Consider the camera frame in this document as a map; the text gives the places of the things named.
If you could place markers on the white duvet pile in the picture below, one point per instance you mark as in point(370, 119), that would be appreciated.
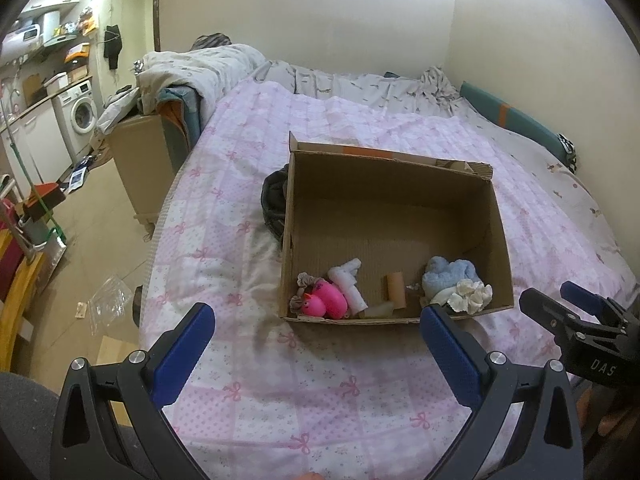
point(200, 72)

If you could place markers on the grey scrunchie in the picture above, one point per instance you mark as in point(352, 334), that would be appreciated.
point(306, 281)

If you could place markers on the green pole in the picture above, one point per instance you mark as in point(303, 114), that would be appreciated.
point(30, 180)

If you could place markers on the cardboard box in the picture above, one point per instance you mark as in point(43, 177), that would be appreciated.
point(390, 210)

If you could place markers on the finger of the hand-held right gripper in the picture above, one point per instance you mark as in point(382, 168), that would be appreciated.
point(582, 296)
point(545, 312)

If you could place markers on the teal orange bedding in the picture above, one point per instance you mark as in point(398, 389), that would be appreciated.
point(175, 110)

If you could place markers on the clear plastic bag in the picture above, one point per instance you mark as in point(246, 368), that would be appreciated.
point(110, 302)

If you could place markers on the black white patterned cloth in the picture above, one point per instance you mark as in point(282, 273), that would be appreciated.
point(567, 150)

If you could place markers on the dark bag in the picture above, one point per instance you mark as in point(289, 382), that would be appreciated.
point(272, 205)

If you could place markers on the clear plastic wrapper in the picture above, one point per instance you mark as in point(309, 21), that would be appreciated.
point(415, 287)

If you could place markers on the white washing machine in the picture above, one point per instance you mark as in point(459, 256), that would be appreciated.
point(77, 110)

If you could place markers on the white water heater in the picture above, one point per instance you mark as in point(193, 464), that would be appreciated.
point(52, 27)

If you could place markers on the grey printed duvet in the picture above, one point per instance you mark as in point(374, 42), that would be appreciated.
point(350, 85)

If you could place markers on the red box on pole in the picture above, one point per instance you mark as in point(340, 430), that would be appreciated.
point(44, 194)

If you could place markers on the white kitchen cabinet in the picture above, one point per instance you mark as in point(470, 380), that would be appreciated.
point(45, 135)

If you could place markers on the yellow wooden frame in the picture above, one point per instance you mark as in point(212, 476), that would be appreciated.
point(20, 285)

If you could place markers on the cream ruffled scrunchie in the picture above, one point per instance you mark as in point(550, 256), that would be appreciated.
point(467, 297)

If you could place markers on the brown cardboard tube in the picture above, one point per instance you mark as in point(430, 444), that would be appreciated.
point(396, 287)

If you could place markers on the dark hanging clothes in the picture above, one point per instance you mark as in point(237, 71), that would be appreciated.
point(112, 45)

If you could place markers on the light blue fluffy cloth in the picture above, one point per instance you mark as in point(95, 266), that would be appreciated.
point(447, 272)

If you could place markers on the flat cardboard piece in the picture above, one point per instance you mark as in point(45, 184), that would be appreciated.
point(115, 350)

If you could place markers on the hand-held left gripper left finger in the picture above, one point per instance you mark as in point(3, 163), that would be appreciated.
point(185, 355)

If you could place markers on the pink rubber duck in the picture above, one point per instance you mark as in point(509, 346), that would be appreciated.
point(327, 300)

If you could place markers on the white plastic toy piece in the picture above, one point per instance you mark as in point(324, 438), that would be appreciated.
point(347, 280)

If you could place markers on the teal headboard cushion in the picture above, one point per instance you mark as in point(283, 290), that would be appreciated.
point(520, 115)

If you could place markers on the white microwave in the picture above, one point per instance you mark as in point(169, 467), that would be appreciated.
point(22, 40)

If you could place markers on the beige printed sheet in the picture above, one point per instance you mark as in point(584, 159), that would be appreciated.
point(565, 195)

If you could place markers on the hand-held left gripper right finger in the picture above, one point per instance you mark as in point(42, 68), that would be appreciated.
point(447, 355)

